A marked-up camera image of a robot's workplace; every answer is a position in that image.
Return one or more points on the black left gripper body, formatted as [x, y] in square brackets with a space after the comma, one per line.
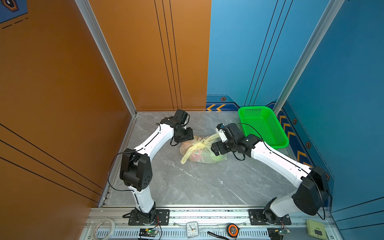
[185, 135]

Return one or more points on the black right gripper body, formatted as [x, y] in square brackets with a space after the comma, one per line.
[224, 147]

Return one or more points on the yellow printed plastic bag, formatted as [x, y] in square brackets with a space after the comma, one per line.
[198, 150]

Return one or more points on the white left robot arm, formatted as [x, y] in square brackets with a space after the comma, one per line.
[136, 165]

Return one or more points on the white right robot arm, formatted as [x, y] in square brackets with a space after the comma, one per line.
[311, 183]

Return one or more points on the green plastic basket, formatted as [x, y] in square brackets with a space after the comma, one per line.
[262, 122]

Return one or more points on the orange black tape measure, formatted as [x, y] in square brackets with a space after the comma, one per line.
[233, 230]

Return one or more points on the small white clock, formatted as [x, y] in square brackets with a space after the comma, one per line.
[192, 230]

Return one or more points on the right green circuit board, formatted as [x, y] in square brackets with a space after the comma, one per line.
[277, 233]

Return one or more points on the green circuit board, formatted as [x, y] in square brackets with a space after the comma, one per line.
[148, 233]
[277, 233]

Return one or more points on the left green circuit board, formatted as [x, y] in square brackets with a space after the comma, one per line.
[148, 233]

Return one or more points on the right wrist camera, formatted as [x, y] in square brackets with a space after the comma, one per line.
[221, 132]

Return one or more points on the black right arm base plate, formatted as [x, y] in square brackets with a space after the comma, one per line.
[260, 217]

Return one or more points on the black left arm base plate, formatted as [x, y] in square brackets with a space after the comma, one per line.
[157, 216]

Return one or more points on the green wall switch box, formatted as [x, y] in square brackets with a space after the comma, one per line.
[316, 230]

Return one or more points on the aluminium front rail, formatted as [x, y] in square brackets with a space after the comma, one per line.
[112, 224]

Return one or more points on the aluminium corner post left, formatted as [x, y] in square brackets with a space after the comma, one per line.
[101, 42]

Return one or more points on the aluminium corner post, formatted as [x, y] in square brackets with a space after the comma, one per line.
[101, 42]
[318, 34]

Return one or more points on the aluminium corner post right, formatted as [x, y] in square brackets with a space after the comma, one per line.
[318, 34]

